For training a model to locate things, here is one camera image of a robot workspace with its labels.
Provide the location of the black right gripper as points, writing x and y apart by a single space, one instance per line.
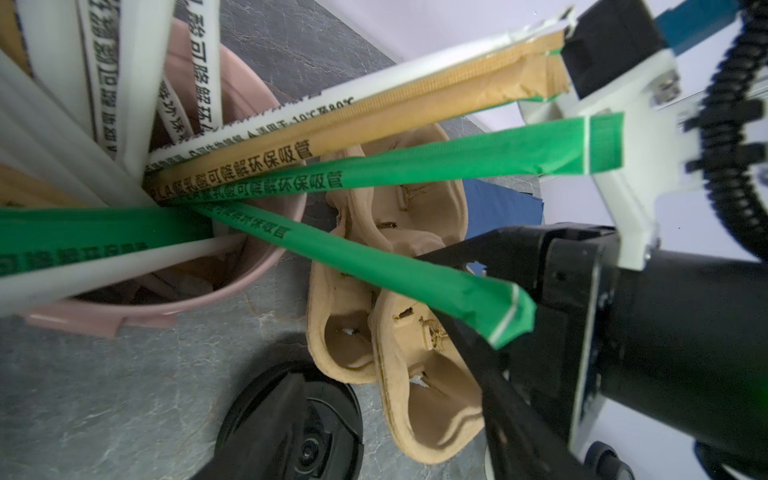
682 340

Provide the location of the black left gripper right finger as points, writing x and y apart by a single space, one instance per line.
520 444

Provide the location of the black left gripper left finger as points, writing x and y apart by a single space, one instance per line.
266 444

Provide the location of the brown pulp cup carrier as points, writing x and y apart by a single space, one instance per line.
430 399

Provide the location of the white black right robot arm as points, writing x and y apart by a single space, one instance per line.
687 81

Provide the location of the stack of pulp carriers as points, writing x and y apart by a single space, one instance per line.
409 220

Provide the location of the green wrapped straw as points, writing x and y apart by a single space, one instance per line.
499 311

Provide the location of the brown wrapped straw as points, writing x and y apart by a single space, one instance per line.
532 69

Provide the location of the white wrapped straw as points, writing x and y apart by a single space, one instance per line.
98 67

